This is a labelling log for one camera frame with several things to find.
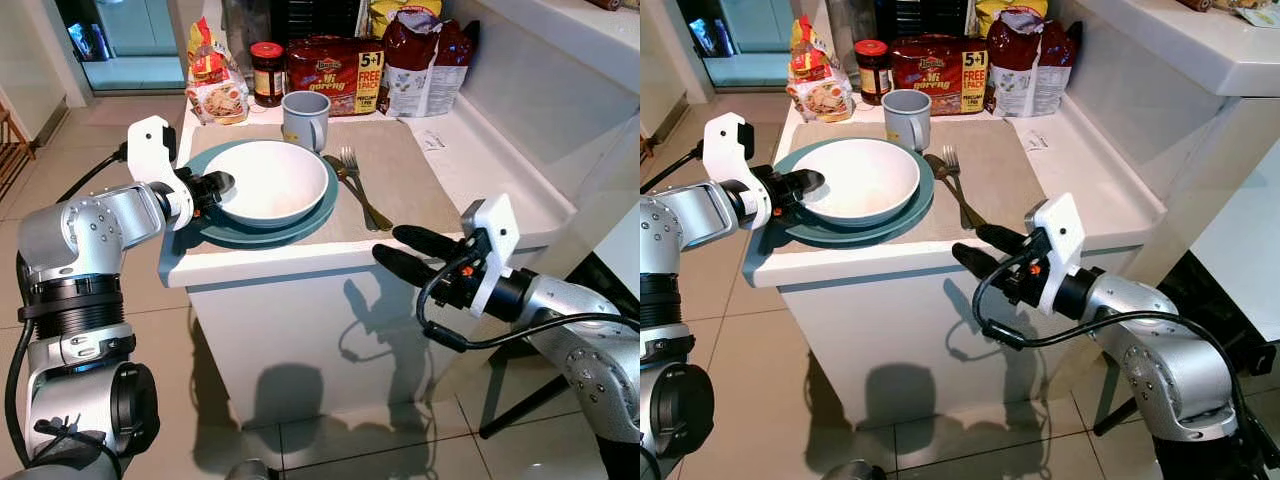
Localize grey robot foot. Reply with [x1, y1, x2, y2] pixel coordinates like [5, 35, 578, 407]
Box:
[824, 459, 888, 480]

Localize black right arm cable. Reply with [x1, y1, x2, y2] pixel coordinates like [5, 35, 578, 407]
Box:
[972, 248, 1251, 441]
[415, 250, 641, 353]

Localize metal fork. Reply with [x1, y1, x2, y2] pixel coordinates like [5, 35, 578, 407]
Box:
[940, 146, 992, 227]
[340, 147, 394, 230]

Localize black slatted rack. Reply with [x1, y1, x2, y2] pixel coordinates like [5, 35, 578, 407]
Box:
[270, 0, 363, 42]
[875, 0, 977, 41]

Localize metal spoon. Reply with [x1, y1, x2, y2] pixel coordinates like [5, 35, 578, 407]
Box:
[322, 155, 382, 234]
[922, 153, 977, 230]

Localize grey mug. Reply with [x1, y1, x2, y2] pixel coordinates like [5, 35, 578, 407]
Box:
[281, 90, 332, 153]
[882, 89, 934, 153]

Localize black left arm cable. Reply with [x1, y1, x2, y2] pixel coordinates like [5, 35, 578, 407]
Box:
[640, 145, 707, 193]
[55, 145, 131, 206]

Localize red instant noodle multipack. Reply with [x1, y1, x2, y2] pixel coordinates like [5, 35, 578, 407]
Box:
[286, 37, 388, 119]
[890, 34, 992, 119]

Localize dark jar with red lid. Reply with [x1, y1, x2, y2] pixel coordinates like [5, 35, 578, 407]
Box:
[250, 42, 288, 109]
[855, 40, 893, 107]

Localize yellow orange snack bag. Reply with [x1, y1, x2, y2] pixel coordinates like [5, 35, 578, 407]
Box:
[786, 16, 857, 124]
[186, 18, 252, 127]

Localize beige placemat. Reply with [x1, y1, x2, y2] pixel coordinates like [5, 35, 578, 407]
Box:
[188, 118, 437, 247]
[788, 118, 1023, 247]

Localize yellow crumpled bag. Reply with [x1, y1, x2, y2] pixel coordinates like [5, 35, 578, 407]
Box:
[975, 0, 1049, 37]
[368, 0, 442, 41]

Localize black stool leg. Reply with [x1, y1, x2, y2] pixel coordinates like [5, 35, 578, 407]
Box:
[1092, 395, 1143, 437]
[479, 340, 573, 440]

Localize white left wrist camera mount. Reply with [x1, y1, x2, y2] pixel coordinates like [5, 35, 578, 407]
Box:
[702, 112, 773, 230]
[127, 116, 197, 232]

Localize white kitchen counter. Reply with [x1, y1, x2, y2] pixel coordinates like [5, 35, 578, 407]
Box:
[742, 0, 1280, 431]
[158, 0, 641, 431]

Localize red and white bag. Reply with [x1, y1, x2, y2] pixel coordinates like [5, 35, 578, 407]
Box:
[380, 8, 480, 120]
[985, 8, 1084, 120]

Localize teal round plate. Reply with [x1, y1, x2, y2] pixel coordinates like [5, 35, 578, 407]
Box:
[772, 137, 937, 248]
[180, 139, 341, 250]

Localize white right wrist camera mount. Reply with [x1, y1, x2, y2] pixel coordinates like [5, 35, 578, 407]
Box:
[460, 194, 522, 317]
[1025, 193, 1087, 317]

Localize white ceramic bowl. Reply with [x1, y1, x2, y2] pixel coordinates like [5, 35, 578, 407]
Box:
[203, 140, 330, 229]
[800, 138, 922, 227]

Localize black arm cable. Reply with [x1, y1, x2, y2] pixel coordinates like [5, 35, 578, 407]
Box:
[972, 248, 1251, 441]
[415, 250, 641, 353]
[55, 145, 131, 206]
[640, 145, 707, 193]

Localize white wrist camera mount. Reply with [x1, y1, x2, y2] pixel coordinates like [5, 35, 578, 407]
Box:
[702, 112, 773, 230]
[460, 194, 522, 317]
[127, 116, 197, 232]
[1025, 193, 1087, 317]

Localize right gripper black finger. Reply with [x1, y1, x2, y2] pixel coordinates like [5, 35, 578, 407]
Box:
[952, 243, 1019, 289]
[372, 244, 448, 291]
[392, 225, 465, 261]
[976, 224, 1038, 259]

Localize blue packet behind glass door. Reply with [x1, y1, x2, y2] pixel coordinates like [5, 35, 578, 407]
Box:
[67, 22, 112, 62]
[689, 18, 732, 58]

